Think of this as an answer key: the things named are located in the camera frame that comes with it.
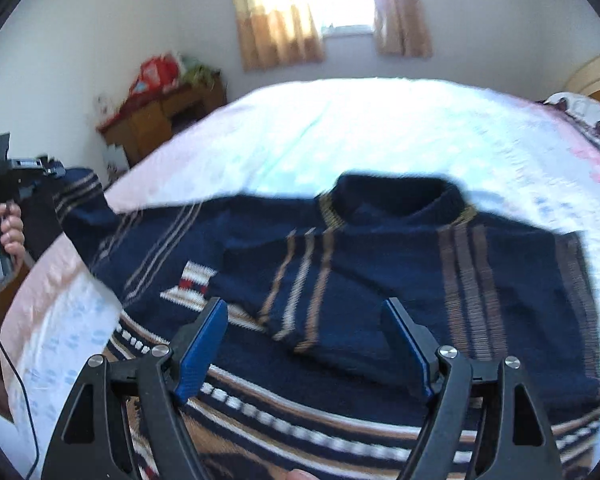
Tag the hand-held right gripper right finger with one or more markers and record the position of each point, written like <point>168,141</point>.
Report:
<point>407,350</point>

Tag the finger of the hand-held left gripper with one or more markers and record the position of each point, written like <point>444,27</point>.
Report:
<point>47,169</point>

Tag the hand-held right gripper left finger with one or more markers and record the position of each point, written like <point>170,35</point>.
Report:
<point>202,350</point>

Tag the navy striped knit sweater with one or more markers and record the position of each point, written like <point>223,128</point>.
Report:
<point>380,260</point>

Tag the person's left hand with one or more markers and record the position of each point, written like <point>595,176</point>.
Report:
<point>10,232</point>

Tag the wooden desk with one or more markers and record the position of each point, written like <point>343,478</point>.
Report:
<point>150,125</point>

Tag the red bag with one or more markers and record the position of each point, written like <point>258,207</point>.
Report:
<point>155,75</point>

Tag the green plant decoration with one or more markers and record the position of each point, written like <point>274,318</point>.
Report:
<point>197,71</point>

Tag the bed with printed sheet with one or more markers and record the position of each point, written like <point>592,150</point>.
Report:
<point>330,135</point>

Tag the tan curtain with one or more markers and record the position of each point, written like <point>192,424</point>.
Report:
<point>275,25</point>
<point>400,15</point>

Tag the patterned pillow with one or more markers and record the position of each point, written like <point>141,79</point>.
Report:
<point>587,117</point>

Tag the cream bed headboard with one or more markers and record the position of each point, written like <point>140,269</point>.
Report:
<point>592,77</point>

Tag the wall socket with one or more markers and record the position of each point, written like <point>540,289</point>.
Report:
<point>101,103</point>

